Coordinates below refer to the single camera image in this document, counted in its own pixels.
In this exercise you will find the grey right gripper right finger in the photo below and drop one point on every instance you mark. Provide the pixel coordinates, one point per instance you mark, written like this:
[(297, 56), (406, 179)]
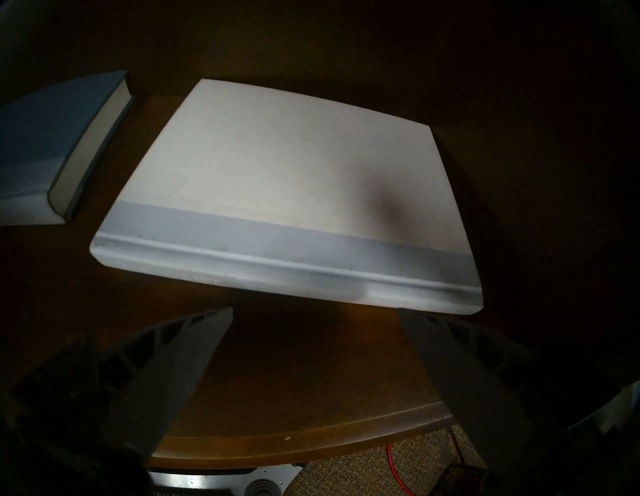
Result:
[(475, 395)]

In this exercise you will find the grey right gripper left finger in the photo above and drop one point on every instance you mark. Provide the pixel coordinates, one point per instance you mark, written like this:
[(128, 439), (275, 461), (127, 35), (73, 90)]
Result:
[(160, 385)]

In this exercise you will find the large white book grey spine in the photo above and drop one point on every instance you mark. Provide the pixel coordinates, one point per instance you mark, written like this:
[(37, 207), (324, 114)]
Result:
[(300, 185)]

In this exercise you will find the blue book with grey spine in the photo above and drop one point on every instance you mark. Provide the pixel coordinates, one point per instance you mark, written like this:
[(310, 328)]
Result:
[(55, 145)]

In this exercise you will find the grey robot mobile base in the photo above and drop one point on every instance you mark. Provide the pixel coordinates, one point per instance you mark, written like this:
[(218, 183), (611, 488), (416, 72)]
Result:
[(225, 481)]

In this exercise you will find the dark wooden bookshelf cabinet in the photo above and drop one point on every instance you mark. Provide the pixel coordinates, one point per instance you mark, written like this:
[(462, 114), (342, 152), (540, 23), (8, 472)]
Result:
[(320, 375)]

